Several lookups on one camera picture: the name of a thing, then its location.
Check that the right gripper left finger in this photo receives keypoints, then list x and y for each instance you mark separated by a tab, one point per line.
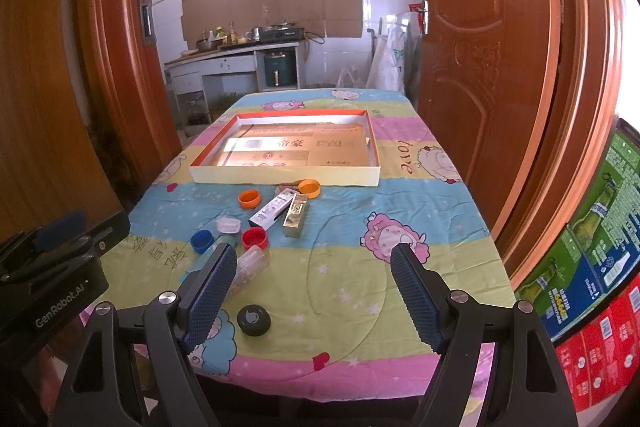
102	387

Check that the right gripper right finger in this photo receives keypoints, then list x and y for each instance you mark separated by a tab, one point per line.
526	386

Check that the blue bottle cap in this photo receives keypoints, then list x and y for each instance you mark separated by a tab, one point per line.
201	240

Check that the black round cap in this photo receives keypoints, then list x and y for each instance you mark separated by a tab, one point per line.
254	320

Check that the white bottle cap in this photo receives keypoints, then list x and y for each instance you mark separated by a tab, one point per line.
228	226

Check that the red bottle cap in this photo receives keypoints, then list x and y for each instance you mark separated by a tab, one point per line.
254	237

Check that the dark orange bottle cap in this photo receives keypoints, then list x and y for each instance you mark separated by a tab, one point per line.
249	199

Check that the white Hello Kitty box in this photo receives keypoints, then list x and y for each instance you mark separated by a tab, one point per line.
269	214

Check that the gold YSL box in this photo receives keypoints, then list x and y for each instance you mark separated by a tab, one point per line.
295	217

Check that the light orange bottle cap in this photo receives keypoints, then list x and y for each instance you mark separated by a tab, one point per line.
310	188

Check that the teal patterned long box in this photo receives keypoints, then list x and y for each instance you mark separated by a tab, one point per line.
201	260

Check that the red carton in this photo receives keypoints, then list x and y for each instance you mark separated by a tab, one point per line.
602	358

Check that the green beer carton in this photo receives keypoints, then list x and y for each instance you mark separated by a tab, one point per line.
597	247

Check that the white kitchen cabinet counter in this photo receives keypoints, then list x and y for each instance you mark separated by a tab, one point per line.
210	77

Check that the colourful cartoon tablecloth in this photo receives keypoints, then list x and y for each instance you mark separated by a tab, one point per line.
339	329

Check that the shallow orange-rimmed box tray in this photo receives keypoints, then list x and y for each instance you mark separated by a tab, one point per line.
335	147

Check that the green air fryer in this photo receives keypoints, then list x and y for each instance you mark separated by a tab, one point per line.
280	69

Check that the black gas stove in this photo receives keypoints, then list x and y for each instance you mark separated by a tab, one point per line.
281	33

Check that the white woven sack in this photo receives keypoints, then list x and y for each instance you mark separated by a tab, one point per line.
387	70

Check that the brown wooden door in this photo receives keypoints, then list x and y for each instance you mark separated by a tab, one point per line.
487	80

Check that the silver door handle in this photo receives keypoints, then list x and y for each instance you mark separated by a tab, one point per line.
424	14

